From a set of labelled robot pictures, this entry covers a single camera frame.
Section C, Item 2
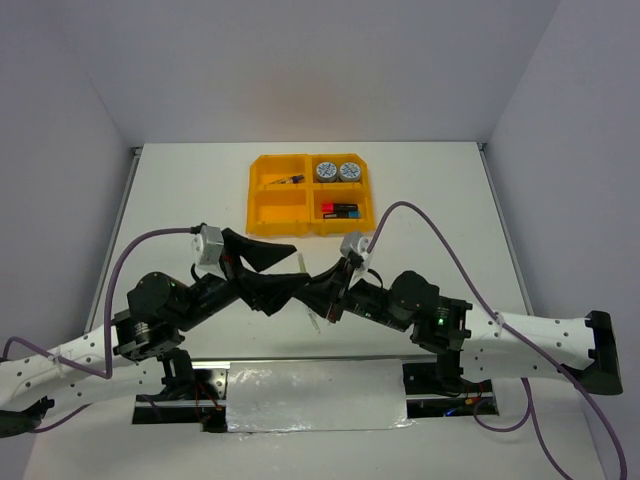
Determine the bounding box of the foil-covered base plate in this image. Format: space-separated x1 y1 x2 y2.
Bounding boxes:
226 359 411 433

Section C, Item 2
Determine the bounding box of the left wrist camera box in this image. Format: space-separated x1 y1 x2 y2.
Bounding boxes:
192 225 224 273

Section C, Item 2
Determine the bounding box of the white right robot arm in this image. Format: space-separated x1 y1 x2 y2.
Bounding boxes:
295 259 623 396

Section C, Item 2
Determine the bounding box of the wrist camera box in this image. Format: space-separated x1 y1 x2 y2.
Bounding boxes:
192 225 224 273
340 231 372 275

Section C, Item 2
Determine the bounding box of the black highlighter orange tip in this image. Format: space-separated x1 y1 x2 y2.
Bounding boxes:
321 203 359 213

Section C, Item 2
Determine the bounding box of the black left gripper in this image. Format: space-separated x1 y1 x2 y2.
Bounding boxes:
174 227 312 331

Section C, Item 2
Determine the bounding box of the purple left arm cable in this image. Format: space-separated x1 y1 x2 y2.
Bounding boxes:
2 224 206 434

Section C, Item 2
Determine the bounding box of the orange four-compartment organizer tray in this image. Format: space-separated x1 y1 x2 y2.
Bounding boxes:
246 153 376 237

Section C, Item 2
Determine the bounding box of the black mounting rail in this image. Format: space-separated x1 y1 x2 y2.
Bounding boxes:
132 358 498 434

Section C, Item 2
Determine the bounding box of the green clear pen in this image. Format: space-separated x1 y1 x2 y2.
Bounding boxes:
306 308 321 334

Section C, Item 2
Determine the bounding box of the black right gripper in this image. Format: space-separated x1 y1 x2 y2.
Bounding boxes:
295 255 409 331

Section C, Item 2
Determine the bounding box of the black highlighter blue tip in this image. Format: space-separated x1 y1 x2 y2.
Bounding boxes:
323 210 361 220

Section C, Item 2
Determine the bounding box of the round blue-white tin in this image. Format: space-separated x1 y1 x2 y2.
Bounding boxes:
314 161 338 183
338 161 362 183

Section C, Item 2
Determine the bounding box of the small glue bottle blue cap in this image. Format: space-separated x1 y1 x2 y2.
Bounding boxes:
268 174 305 185

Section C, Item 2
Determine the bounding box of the yellow clear pen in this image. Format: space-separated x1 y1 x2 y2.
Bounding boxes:
297 252 307 273

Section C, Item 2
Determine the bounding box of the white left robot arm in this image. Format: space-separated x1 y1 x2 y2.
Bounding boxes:
1 224 311 438

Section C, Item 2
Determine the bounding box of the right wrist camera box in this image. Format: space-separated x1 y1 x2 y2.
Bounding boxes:
340 231 372 275

